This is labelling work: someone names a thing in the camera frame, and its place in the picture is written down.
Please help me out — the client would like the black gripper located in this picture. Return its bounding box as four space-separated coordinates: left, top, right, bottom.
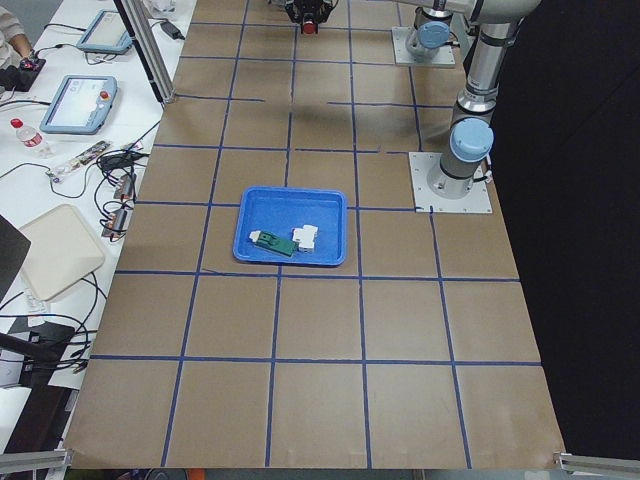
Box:
284 0 334 24

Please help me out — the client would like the red emergency stop button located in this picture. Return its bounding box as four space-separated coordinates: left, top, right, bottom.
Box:
301 17 318 35

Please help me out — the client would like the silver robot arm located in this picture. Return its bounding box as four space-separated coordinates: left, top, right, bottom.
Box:
405 6 453 58
405 0 539 199

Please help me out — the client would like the far teach pendant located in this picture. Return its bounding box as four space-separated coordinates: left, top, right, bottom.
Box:
76 10 132 55

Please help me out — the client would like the teach pendant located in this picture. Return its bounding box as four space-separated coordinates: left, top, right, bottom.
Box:
40 75 118 135
76 10 132 55

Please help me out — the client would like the blue plastic tray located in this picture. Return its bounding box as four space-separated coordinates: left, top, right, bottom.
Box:
233 186 348 267

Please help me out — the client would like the white circuit breaker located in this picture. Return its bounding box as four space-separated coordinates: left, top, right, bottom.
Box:
292 224 319 253

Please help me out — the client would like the green and white relay module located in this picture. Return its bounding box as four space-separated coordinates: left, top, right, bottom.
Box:
249 230 298 257

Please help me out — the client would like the near teach pendant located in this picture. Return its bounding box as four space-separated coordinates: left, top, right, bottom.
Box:
40 75 118 135

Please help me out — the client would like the plastic water bottle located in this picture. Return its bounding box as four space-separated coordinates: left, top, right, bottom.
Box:
10 118 53 158

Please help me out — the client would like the beige plastic tray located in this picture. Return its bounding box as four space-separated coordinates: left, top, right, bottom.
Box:
19 204 105 301

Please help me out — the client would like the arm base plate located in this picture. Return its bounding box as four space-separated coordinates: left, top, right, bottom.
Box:
391 22 455 68
408 152 493 214

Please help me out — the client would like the aluminium frame post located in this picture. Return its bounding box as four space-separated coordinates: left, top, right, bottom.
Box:
114 0 175 105

